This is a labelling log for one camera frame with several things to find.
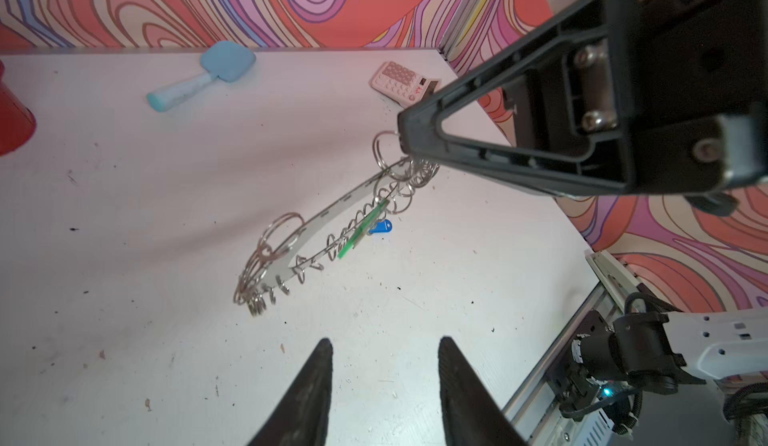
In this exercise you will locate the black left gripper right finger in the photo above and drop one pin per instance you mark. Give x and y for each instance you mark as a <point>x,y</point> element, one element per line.
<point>469,414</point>

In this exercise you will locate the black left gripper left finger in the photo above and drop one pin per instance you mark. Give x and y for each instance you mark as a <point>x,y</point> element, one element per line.
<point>302,415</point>

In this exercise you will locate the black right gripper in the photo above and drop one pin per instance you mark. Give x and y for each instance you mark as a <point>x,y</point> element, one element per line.
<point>703,84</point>

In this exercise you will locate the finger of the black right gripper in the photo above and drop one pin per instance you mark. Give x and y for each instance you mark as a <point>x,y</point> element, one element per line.
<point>571,86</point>

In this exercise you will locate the green tagged key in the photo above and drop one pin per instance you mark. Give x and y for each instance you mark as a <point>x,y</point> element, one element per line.
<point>362,226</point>

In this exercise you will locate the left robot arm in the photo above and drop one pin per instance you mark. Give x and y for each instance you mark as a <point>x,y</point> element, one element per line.
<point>653,347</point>

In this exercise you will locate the blue tagged key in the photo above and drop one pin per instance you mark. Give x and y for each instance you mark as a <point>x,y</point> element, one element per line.
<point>381,227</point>

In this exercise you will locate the light blue spatula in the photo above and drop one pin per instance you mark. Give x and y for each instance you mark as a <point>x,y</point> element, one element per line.
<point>224,61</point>

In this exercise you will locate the red metal pencil bucket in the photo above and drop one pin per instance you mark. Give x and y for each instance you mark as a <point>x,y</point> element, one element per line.
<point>17,122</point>

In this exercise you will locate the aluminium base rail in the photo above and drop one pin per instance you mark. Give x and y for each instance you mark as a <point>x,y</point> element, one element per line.
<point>559,382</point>

